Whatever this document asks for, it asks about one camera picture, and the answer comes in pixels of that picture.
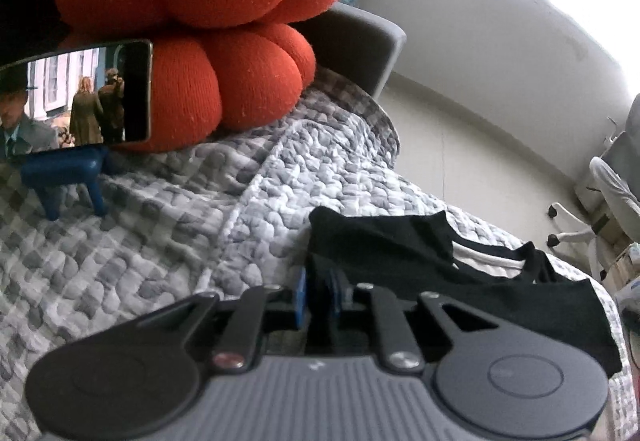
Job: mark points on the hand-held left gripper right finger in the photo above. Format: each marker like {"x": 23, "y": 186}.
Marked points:
{"x": 334, "y": 296}

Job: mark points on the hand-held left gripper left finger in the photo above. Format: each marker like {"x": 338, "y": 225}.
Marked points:
{"x": 300, "y": 296}

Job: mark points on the black t-shirt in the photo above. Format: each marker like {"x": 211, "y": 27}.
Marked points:
{"x": 400, "y": 241}

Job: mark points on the grey checked blanket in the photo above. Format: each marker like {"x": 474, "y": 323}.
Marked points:
{"x": 175, "y": 231}

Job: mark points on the grey sofa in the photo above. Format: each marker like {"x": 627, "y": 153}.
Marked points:
{"x": 355, "y": 41}

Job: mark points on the blue phone stand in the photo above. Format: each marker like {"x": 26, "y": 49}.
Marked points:
{"x": 60, "y": 171}

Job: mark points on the smartphone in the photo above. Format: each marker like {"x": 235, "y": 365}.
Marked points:
{"x": 75, "y": 96}

